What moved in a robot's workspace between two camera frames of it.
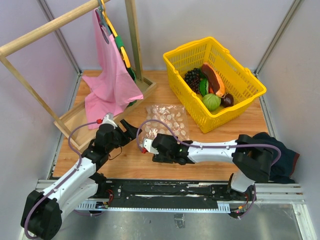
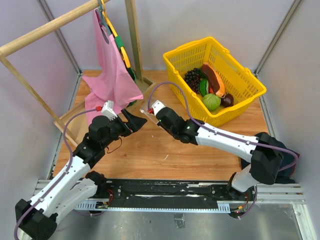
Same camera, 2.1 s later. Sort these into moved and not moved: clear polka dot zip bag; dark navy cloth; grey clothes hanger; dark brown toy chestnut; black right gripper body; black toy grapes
Moved: black right gripper body; clear polka dot zip bag
Not moved: dark navy cloth; dark brown toy chestnut; black toy grapes; grey clothes hanger
